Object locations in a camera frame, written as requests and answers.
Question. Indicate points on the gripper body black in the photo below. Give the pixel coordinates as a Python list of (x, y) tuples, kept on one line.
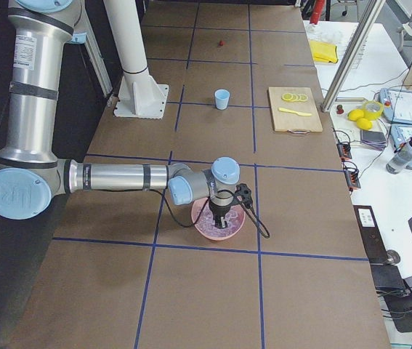
[(219, 211)]

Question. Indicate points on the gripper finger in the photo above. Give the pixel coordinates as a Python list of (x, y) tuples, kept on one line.
[(217, 222), (224, 222)]

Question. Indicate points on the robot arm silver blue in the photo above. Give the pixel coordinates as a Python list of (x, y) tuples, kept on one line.
[(31, 175)]

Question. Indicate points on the light blue cup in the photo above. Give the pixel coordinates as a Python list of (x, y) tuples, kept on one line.
[(221, 97)]

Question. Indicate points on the wooden cutting board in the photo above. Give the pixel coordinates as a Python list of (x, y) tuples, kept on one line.
[(287, 122)]

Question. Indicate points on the yellow plastic knife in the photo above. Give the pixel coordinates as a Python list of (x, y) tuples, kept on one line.
[(299, 113)]

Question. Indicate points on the spare strawberry on table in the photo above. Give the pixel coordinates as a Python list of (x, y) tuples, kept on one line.
[(339, 109)]

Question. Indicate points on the yellow lemon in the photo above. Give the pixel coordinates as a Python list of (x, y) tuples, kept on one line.
[(364, 124), (355, 114)]

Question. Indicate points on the purple notebook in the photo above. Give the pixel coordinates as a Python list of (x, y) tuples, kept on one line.
[(374, 139)]

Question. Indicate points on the yellow tape roll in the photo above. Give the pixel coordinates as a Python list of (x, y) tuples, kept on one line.
[(372, 110)]

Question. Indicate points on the yellow cloth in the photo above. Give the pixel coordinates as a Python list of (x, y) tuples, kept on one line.
[(323, 52)]

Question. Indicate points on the clear water bottle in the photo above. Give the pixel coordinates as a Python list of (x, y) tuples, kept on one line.
[(401, 159)]

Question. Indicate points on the teach pendant far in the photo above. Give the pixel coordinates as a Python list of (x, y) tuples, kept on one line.
[(397, 105)]

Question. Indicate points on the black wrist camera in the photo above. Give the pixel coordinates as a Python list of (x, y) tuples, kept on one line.
[(243, 192)]

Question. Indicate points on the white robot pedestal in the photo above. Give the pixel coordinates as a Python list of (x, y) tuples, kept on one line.
[(139, 95)]

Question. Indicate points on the aluminium frame post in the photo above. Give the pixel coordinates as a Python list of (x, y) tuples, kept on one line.
[(358, 39)]

